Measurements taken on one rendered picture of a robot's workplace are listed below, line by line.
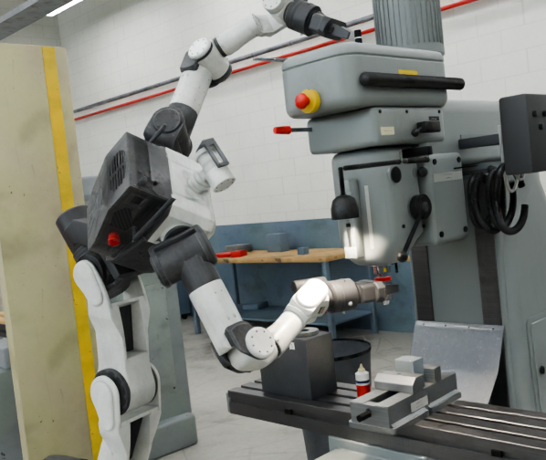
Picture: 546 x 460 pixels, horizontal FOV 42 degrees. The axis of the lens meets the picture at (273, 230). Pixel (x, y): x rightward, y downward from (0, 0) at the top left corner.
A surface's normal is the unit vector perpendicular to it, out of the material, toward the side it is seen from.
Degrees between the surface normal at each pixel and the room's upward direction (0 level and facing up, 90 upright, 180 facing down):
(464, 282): 90
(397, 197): 90
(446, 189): 90
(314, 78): 90
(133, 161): 60
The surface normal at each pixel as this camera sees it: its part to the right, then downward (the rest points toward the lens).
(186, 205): 0.64, -0.57
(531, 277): 0.69, -0.07
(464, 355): -0.68, -0.36
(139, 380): 0.80, -0.22
